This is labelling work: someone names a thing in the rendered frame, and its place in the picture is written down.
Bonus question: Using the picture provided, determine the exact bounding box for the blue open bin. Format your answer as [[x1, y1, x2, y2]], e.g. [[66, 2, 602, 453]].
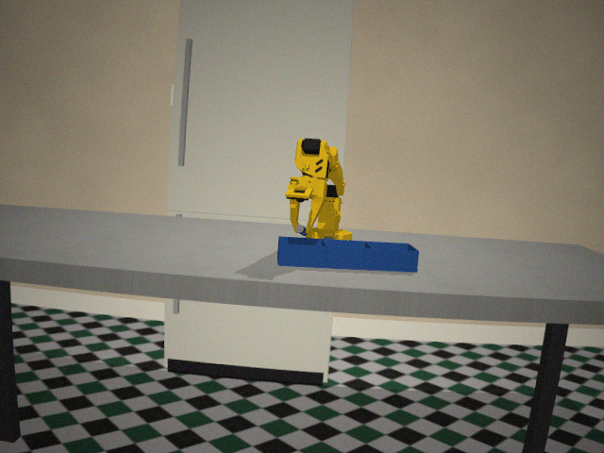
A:
[[277, 237, 419, 273]]

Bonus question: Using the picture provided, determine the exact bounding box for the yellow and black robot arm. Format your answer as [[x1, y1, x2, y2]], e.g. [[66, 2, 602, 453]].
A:
[[294, 138, 352, 240]]

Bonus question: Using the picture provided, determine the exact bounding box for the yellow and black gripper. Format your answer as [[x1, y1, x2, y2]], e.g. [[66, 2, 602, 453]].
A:
[[285, 176, 327, 234]]

